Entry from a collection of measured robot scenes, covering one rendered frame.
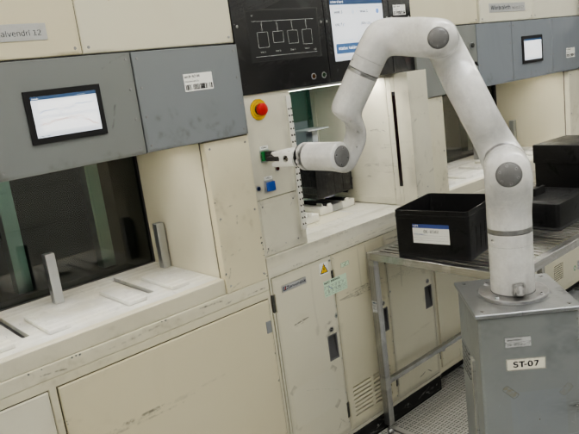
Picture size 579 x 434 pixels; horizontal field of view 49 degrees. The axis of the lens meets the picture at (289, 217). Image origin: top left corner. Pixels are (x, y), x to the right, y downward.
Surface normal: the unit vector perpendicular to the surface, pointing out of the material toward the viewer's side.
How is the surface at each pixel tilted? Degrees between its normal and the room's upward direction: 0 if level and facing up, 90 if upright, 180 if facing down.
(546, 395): 90
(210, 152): 90
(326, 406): 90
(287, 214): 90
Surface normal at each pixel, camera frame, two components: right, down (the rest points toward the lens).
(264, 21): 0.66, 0.07
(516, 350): -0.05, 0.22
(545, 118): -0.74, 0.24
